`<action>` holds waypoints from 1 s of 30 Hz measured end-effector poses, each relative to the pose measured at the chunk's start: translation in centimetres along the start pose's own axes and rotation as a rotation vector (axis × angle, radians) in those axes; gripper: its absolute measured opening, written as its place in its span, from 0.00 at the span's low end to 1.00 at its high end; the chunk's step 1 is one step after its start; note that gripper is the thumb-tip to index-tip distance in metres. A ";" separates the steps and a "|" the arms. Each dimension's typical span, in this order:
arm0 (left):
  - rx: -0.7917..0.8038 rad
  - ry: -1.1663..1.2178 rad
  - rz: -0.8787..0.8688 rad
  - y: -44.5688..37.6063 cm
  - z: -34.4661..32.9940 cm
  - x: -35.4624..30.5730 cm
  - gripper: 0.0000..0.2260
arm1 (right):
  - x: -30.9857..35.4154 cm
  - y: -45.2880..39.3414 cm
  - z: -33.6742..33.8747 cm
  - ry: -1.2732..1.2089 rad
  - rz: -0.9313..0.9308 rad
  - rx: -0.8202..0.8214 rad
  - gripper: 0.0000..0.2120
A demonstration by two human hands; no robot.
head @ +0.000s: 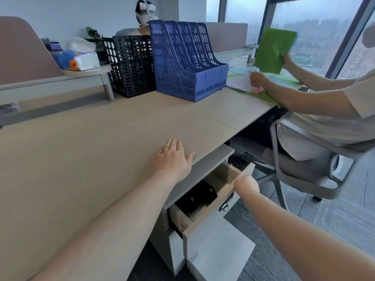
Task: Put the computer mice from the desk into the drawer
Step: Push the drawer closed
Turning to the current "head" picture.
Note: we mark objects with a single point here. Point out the black round object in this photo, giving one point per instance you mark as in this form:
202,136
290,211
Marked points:
187,203
207,192

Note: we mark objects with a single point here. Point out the grey under-desk cabinet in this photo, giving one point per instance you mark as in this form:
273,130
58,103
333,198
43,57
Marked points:
205,248

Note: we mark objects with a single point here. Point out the blue plastic file rack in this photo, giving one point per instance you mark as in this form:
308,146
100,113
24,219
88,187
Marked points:
181,61

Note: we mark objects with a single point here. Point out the person's right forearm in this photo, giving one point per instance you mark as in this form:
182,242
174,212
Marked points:
298,239

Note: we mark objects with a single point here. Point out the silver combination lock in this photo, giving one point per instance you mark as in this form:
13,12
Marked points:
226,203

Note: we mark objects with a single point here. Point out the grey office chair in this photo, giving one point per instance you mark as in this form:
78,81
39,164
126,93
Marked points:
301,169

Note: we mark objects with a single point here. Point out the person's left hand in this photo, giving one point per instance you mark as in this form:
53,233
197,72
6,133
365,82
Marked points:
172,163

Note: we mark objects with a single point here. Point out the white desk shelf riser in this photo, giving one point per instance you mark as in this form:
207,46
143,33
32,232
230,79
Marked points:
237,53
58,81

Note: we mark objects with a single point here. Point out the person's left forearm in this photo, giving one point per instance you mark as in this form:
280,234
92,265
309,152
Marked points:
111,225

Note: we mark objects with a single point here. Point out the green paper folder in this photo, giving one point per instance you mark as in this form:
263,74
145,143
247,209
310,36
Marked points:
274,49

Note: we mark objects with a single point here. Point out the blue and orange package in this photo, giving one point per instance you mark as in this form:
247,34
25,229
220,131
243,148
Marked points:
66,59

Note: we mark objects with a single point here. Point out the wooden cabinet drawer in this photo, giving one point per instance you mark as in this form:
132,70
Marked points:
211,201

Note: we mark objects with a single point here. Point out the small green potted plant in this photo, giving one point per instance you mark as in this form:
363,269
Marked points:
93,32

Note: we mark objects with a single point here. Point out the pile of loose papers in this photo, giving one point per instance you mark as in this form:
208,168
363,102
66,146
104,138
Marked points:
240,81

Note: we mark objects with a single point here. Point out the person's right hand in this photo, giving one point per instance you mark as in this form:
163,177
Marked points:
247,186

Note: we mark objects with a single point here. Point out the white headset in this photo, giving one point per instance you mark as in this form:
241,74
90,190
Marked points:
146,12

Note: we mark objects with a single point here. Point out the person's left thumb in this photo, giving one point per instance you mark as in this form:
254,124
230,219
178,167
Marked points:
189,158

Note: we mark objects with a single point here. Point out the black plastic file rack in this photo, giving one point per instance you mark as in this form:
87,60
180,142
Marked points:
129,65

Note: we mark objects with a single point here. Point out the person's left middle finger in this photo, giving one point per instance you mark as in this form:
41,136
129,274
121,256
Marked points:
171,145

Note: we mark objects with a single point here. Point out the person's right fingers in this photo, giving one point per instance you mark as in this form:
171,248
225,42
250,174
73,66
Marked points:
237,184

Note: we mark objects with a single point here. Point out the beige desk partition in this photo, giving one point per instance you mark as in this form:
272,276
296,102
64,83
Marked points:
25,52
227,36

